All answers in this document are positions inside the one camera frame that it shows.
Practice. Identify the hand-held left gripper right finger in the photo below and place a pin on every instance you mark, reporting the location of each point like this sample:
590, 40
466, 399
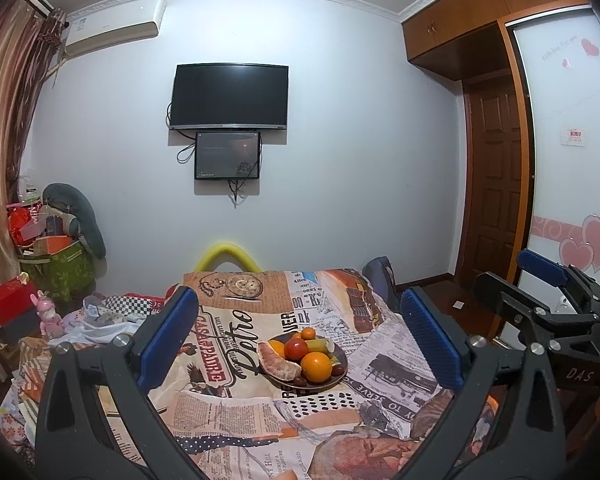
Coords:
430, 345

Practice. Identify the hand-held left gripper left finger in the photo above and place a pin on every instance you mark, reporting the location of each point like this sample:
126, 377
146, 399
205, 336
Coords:
172, 330

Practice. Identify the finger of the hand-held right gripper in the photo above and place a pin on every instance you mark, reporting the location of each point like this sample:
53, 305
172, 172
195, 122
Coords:
542, 264
505, 297

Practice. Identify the purple plate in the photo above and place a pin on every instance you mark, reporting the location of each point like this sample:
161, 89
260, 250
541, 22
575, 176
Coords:
344, 360

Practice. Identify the dark red date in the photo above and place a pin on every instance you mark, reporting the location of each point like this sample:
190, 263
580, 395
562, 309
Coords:
337, 371
300, 381

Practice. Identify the peeled pomelo segment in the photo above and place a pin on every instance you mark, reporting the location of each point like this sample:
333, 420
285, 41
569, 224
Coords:
277, 364

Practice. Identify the small tangerine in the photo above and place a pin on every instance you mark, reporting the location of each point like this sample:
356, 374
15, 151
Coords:
308, 333

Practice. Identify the red apple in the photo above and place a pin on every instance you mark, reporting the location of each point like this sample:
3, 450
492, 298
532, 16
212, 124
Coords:
296, 348

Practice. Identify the checkered cloth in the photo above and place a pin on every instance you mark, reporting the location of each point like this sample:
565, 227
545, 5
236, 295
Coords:
130, 304

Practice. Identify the white clothes pile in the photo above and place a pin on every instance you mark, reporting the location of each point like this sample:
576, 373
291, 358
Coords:
95, 325

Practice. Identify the blue backpack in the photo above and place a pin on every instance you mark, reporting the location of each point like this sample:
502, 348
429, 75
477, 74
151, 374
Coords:
380, 275

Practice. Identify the yellow foam tube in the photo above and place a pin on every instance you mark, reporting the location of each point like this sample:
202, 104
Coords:
227, 254

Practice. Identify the newspaper print blanket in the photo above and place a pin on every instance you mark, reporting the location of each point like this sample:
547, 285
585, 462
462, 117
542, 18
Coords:
240, 410

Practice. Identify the brown wooden door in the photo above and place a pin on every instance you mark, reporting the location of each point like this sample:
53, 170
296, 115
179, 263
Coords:
495, 170

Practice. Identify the green storage box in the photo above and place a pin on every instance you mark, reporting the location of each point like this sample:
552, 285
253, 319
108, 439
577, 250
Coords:
65, 270

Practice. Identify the pink toy figure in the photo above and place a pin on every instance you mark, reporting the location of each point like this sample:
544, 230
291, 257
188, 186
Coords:
50, 315

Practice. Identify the white door label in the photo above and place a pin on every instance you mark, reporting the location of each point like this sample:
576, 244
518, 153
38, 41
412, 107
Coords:
575, 136

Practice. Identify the grey plush toy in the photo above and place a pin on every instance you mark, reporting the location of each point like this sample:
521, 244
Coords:
80, 215

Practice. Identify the orange box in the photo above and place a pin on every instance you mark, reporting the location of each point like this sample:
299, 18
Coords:
50, 246

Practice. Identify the dark box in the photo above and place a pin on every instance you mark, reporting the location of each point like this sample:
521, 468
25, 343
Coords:
17, 327

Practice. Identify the white heart print sliding door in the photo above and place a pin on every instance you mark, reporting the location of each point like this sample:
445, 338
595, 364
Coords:
570, 110

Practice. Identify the red box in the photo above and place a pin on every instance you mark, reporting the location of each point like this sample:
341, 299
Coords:
5, 296

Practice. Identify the red gift bag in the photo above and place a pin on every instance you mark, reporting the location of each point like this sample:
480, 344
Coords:
22, 225

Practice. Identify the small black monitor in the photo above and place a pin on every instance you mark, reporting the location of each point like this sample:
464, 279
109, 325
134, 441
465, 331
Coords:
227, 155

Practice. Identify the wooden overhead cabinet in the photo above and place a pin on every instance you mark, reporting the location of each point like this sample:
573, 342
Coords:
480, 10

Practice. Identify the striped brown curtain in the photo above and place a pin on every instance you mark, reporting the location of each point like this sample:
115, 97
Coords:
0, 110

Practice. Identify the white air conditioner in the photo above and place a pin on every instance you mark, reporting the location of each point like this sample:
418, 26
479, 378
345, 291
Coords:
112, 22

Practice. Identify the black wall television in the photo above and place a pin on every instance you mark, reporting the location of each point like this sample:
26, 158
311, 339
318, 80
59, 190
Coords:
230, 92

